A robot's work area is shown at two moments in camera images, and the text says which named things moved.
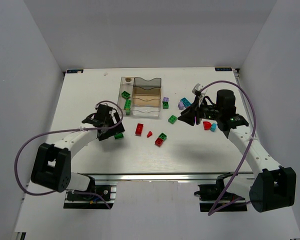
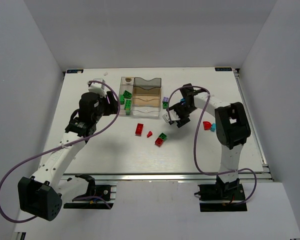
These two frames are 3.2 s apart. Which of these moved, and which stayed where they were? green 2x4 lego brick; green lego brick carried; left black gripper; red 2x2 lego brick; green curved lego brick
Moved: green curved lego brick; left black gripper
Stayed: green lego brick carried; green 2x4 lego brick; red 2x2 lego brick
